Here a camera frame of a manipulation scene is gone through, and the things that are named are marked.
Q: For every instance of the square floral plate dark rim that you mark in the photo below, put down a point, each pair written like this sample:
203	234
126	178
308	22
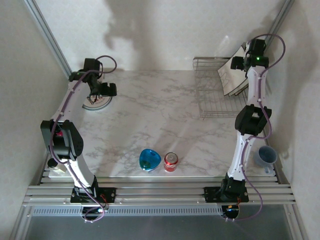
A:
235	92
233	77
239	94

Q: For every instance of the round plate red print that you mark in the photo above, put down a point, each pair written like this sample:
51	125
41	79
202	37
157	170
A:
100	103

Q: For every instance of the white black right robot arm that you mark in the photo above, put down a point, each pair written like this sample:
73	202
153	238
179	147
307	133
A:
253	85

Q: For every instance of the arm base electronics with LED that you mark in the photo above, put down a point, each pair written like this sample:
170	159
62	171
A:
231	211
98	211

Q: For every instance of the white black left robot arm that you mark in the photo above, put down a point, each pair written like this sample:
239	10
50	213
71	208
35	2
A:
71	97

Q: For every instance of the blue plastic measuring cup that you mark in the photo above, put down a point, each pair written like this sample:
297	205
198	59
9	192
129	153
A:
266	156

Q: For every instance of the clear bottle black cap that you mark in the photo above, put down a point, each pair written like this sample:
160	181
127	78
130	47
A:
52	163

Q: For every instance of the blue triangular plastic container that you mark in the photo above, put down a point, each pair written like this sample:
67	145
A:
150	160

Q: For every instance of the red soda can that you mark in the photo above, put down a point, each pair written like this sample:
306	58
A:
171	162

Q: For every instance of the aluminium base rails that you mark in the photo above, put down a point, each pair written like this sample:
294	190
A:
160	192

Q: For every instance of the aluminium frame post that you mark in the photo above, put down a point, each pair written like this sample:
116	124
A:
280	20
50	37

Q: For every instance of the aluminium table side rail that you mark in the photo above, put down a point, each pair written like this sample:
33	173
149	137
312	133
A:
279	173
46	163

